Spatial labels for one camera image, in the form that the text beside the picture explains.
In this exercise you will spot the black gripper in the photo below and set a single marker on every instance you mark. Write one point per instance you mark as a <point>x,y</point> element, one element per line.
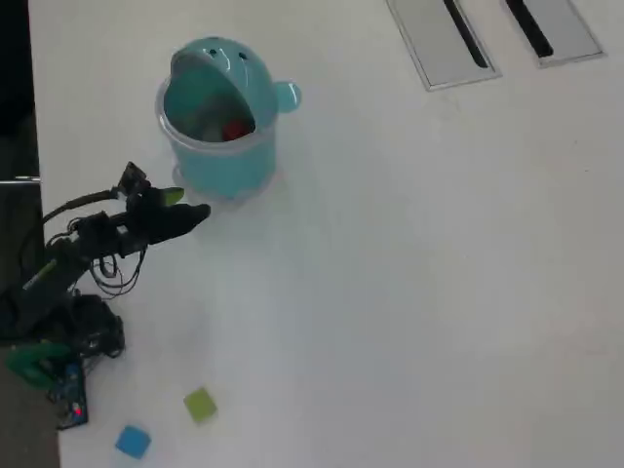
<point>144,219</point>

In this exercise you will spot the red cube block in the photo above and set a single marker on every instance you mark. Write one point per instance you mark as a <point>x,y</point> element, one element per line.
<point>234,130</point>

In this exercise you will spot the green cube block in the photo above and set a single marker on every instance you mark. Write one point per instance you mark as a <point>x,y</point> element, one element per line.
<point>201,404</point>

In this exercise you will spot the blue cube block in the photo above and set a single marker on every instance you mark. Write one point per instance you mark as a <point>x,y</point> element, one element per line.
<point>132,441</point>

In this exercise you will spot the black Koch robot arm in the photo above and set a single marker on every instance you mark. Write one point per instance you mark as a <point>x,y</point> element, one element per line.
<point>49,278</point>

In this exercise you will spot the teal whale-shaped bin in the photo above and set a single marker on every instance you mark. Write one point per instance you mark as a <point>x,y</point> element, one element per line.
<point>224,166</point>

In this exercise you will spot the silver metal bar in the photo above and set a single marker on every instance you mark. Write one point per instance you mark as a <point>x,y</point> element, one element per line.
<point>19,180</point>

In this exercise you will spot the green table clamp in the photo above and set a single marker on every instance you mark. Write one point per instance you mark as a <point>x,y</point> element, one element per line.
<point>27,365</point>

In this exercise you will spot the blue controller circuit board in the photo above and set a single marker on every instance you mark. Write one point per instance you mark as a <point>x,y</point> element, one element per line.
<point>73,404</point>

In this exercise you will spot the small wrist camera board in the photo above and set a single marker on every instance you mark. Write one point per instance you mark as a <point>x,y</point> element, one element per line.
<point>131,178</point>

